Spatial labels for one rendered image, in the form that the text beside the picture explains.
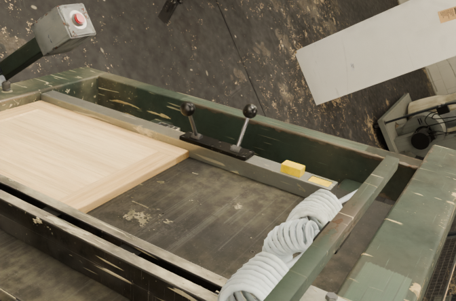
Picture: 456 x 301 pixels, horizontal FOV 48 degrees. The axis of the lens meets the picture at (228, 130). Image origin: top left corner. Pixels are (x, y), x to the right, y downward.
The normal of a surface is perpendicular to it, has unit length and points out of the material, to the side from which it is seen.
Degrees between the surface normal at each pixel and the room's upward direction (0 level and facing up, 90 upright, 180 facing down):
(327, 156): 90
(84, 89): 33
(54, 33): 90
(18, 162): 57
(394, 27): 90
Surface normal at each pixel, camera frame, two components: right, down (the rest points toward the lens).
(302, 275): 0.08, -0.93
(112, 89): -0.52, 0.28
